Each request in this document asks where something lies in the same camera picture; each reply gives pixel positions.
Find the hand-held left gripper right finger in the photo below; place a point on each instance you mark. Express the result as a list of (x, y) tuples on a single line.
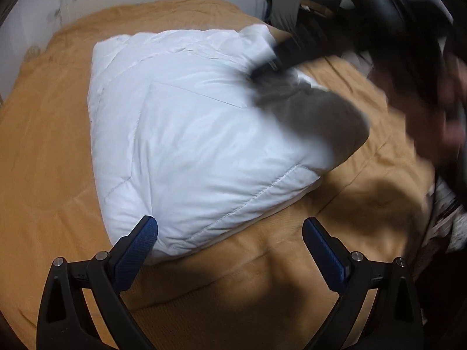
[(323, 251)]

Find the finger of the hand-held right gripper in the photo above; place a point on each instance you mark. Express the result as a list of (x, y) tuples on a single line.
[(295, 53)]

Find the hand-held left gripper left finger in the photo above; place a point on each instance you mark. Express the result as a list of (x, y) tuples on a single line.
[(138, 248)]

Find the white puffer jacket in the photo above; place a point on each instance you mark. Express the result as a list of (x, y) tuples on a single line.
[(182, 135)]

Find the grey bag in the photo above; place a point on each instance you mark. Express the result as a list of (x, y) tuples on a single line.
[(286, 9)]

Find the black box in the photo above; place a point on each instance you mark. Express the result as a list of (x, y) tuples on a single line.
[(321, 0)]

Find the patterned fabric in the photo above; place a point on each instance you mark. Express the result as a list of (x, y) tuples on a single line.
[(447, 218)]

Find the tan bed blanket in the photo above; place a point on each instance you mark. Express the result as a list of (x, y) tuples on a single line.
[(43, 135)]

